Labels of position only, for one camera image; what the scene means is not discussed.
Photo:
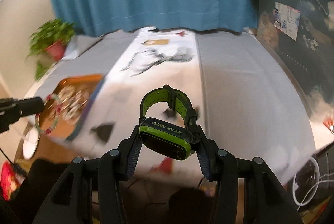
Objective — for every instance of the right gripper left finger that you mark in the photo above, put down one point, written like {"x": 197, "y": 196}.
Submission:
{"x": 70, "y": 199}

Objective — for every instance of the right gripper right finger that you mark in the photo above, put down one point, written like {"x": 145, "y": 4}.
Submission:
{"x": 265, "y": 200}

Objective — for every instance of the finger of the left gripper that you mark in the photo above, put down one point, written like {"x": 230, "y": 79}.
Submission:
{"x": 14, "y": 109}

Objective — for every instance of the green black sport watch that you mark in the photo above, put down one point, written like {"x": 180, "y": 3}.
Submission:
{"x": 168, "y": 139}

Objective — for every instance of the white floor lamp base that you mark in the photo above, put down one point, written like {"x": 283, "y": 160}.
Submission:
{"x": 30, "y": 143}

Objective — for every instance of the orange metal tray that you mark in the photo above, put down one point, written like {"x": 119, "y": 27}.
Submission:
{"x": 67, "y": 106}

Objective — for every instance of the red floral bag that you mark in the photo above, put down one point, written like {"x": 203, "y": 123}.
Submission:
{"x": 9, "y": 182}

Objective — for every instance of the green potted plant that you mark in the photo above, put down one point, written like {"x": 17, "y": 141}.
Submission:
{"x": 51, "y": 38}

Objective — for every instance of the grey table cloth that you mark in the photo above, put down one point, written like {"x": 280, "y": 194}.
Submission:
{"x": 246, "y": 102}

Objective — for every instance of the white printed table runner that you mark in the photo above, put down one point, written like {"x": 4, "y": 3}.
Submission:
{"x": 136, "y": 66}

